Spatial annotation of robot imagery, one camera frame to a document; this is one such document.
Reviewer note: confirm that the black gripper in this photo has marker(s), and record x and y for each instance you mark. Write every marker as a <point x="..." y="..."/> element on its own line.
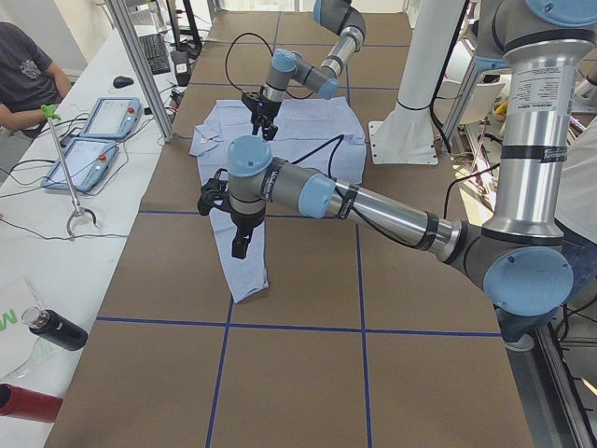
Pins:
<point x="264" y="110"/>
<point x="245" y="224"/>

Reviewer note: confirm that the black monitor stand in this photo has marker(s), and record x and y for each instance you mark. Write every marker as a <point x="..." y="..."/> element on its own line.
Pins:
<point x="187" y="39"/>

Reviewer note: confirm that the black computer keyboard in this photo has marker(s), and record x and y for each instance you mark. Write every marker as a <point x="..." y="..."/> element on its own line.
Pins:
<point x="155" y="51"/>

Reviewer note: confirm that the upper blue teach pendant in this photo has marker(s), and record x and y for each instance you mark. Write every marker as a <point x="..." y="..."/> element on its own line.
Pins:
<point x="112" y="118"/>

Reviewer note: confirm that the blue teach pendant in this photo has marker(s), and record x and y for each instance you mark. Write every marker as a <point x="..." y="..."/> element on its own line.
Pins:
<point x="88" y="160"/>
<point x="112" y="118"/>

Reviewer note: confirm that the black computer mouse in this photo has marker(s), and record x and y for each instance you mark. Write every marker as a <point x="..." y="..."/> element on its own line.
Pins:
<point x="120" y="82"/>

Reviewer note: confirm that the lower blue teach pendant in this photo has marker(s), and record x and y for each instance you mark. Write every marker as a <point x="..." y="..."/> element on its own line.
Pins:
<point x="88" y="160"/>

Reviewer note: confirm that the black water bottle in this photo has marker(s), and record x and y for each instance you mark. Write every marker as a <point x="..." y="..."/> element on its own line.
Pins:
<point x="54" y="328"/>

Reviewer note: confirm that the metal reacher grabber tool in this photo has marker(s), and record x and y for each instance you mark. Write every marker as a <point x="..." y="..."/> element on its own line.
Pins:
<point x="50" y="114"/>

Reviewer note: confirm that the seated person dark shirt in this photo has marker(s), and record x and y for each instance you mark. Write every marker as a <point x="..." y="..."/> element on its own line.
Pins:
<point x="29" y="79"/>

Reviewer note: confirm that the red cylinder bottle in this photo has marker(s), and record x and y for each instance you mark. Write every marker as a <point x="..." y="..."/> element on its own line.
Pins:
<point x="22" y="403"/>

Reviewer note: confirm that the standing person white shirt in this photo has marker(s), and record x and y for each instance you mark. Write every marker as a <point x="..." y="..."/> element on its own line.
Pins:
<point x="575" y="215"/>

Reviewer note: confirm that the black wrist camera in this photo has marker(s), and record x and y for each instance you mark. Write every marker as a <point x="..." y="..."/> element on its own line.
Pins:
<point x="214" y="195"/>

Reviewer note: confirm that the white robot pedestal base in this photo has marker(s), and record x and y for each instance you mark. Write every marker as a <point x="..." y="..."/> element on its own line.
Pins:
<point x="406" y="135"/>

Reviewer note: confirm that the aluminium frame post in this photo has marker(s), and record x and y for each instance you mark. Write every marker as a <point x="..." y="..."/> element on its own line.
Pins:
<point x="120" y="16"/>

